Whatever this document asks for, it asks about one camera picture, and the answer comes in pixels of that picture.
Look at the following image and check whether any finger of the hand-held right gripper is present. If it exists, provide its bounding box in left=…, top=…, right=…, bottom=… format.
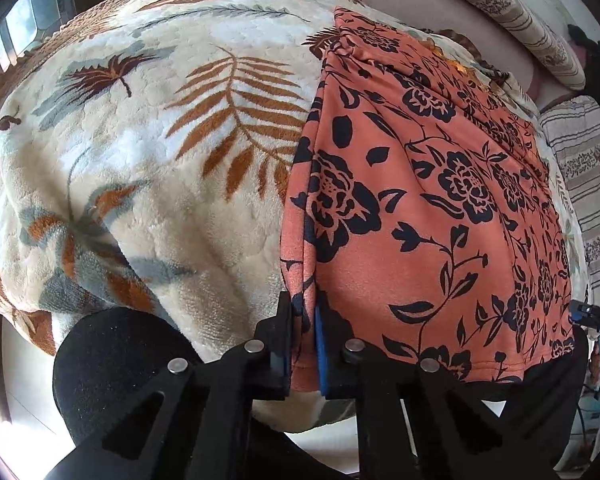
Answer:
left=568, top=300, right=592, bottom=329

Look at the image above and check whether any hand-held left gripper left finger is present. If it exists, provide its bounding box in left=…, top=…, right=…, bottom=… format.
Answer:
left=45, top=290, right=294, bottom=480

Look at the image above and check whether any striped floral bed sheet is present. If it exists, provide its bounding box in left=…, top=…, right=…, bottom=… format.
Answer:
left=536, top=95, right=600, bottom=281

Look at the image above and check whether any window with patterned glass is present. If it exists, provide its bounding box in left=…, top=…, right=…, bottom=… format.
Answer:
left=0, top=0, right=78, bottom=73

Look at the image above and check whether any cream leaf-print fleece blanket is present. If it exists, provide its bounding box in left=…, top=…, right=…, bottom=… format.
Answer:
left=0, top=0, right=592, bottom=433

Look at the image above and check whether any orange black floral garment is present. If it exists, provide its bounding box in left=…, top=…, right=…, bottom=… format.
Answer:
left=279, top=6, right=577, bottom=392

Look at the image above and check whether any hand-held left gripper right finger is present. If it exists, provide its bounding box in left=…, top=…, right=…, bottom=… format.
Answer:
left=315, top=304, right=548, bottom=480

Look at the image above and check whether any striped floral pillow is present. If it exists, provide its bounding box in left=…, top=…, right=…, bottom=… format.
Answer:
left=400, top=0, right=588, bottom=92

